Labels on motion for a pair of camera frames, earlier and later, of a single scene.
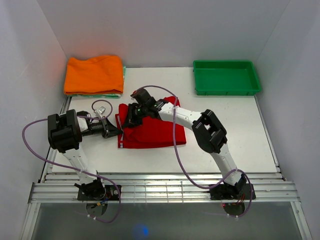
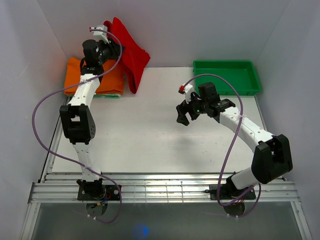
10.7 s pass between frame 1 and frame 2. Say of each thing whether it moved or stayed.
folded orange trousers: stayed
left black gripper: moved
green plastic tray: stayed
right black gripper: moved
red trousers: moved
